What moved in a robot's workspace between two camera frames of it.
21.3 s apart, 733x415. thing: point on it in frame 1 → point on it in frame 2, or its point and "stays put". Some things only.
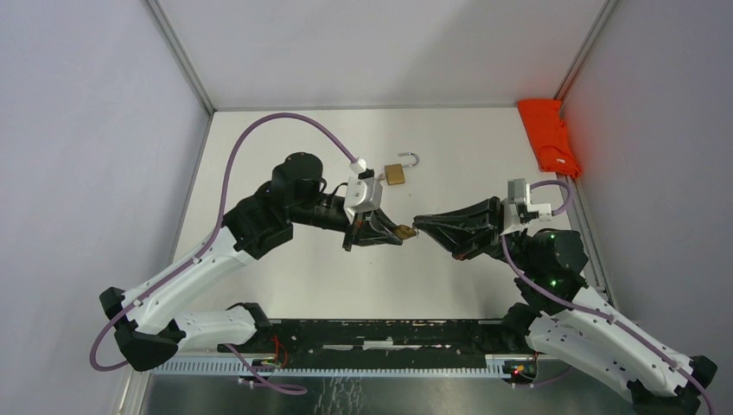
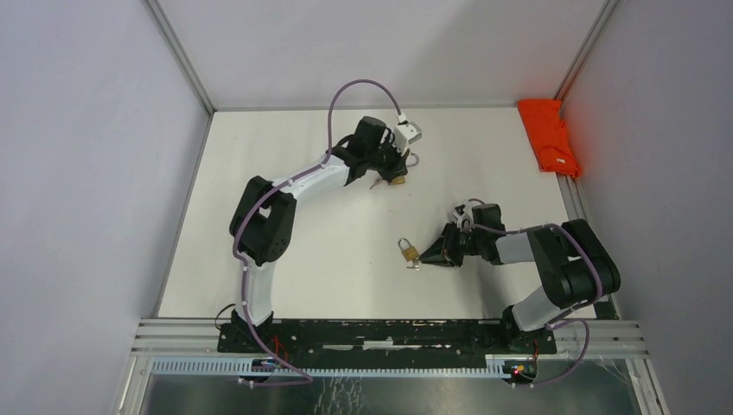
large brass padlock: [394, 173] stays put
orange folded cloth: [548, 135] stays put
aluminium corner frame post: [597, 28] stays put
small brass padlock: [404, 232] → [410, 253]
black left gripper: [362, 225] → [398, 168]
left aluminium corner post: [187, 62] stays put
